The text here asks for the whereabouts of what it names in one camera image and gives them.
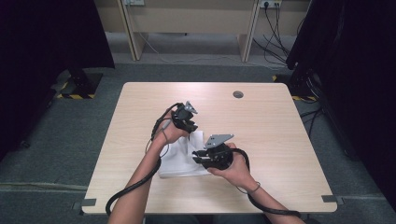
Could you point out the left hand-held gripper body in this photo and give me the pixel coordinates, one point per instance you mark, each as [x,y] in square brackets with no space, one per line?
[182,116]

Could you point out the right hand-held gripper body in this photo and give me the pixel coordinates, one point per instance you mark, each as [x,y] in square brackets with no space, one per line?
[219,157]

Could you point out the white tank top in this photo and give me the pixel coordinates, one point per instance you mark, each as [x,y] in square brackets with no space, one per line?
[180,161]

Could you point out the person's left hand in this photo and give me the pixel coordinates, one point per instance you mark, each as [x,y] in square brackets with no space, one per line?
[168,132]

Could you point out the person's right hand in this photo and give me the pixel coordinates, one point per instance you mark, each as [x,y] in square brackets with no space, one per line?
[238,171]

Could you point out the thin wrist band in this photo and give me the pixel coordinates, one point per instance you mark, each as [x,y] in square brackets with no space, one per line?
[256,187]

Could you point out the yellow black hazard tape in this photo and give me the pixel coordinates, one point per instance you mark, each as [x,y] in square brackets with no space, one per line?
[76,96]
[299,98]

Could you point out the black metal stand base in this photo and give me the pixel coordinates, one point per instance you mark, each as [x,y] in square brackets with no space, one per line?
[82,82]

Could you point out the white power strip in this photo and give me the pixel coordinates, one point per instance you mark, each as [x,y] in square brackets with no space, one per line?
[270,3]

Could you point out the black curtain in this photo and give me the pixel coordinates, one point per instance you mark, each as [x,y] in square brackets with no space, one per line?
[358,62]
[37,46]

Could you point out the grey table corner bracket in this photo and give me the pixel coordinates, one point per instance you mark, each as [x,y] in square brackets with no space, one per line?
[330,198]
[87,202]

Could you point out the white wall socket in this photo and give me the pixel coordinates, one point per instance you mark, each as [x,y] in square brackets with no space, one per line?
[134,2]

